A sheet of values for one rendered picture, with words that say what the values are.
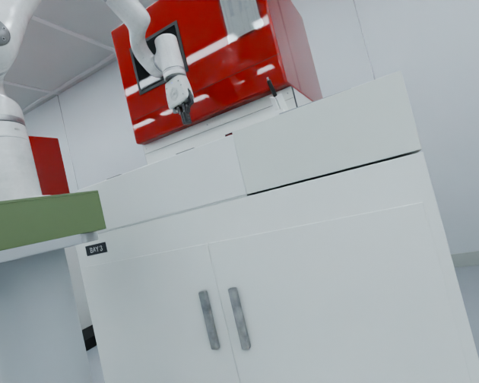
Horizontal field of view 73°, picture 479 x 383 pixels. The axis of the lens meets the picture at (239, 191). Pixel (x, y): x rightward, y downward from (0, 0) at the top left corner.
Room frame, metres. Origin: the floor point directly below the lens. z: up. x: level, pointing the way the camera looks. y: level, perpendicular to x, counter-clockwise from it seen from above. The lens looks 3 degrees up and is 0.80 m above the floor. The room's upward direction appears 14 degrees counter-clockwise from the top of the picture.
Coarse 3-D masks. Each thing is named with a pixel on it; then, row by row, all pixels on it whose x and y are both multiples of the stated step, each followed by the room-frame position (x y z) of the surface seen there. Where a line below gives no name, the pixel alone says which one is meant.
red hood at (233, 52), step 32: (160, 0) 1.44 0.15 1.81; (192, 0) 1.37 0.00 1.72; (224, 0) 1.30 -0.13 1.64; (256, 0) 1.25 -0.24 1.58; (288, 0) 1.63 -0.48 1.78; (128, 32) 1.54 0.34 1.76; (160, 32) 1.46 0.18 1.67; (192, 32) 1.39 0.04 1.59; (224, 32) 1.32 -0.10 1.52; (256, 32) 1.26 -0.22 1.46; (288, 32) 1.46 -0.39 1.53; (128, 64) 1.56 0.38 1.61; (192, 64) 1.41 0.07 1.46; (224, 64) 1.34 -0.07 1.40; (256, 64) 1.28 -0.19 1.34; (288, 64) 1.32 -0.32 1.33; (128, 96) 1.58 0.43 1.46; (160, 96) 1.50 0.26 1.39; (224, 96) 1.35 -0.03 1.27; (256, 96) 1.30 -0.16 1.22; (320, 96) 1.83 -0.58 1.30; (160, 128) 1.52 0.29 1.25
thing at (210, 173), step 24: (216, 144) 0.74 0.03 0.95; (144, 168) 0.84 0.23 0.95; (168, 168) 0.81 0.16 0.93; (192, 168) 0.78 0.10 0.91; (216, 168) 0.75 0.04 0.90; (240, 168) 0.72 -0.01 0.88; (120, 192) 0.89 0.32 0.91; (144, 192) 0.85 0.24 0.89; (168, 192) 0.82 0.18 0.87; (192, 192) 0.78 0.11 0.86; (216, 192) 0.75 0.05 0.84; (240, 192) 0.73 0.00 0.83; (120, 216) 0.90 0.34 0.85; (144, 216) 0.86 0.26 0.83
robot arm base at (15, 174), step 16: (0, 128) 0.66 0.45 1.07; (16, 128) 0.69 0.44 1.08; (0, 144) 0.66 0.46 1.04; (16, 144) 0.68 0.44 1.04; (0, 160) 0.65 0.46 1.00; (16, 160) 0.67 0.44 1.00; (32, 160) 0.72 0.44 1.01; (0, 176) 0.65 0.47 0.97; (16, 176) 0.67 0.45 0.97; (32, 176) 0.70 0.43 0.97; (0, 192) 0.65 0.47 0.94; (16, 192) 0.66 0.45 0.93; (32, 192) 0.69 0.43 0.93
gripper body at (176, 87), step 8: (168, 80) 1.16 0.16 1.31; (176, 80) 1.14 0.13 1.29; (184, 80) 1.14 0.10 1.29; (168, 88) 1.17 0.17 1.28; (176, 88) 1.14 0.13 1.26; (184, 88) 1.13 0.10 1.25; (168, 96) 1.18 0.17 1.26; (176, 96) 1.15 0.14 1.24; (184, 96) 1.13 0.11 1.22; (192, 96) 1.16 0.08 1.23; (168, 104) 1.18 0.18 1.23; (176, 104) 1.16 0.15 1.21
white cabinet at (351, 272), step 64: (320, 192) 0.65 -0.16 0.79; (384, 192) 0.60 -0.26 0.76; (128, 256) 0.90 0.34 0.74; (192, 256) 0.80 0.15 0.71; (256, 256) 0.72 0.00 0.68; (320, 256) 0.66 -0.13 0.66; (384, 256) 0.61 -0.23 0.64; (448, 256) 0.56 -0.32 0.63; (128, 320) 0.92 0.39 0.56; (192, 320) 0.82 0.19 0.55; (256, 320) 0.74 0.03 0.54; (320, 320) 0.67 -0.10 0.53; (384, 320) 0.62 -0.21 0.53; (448, 320) 0.57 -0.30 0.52
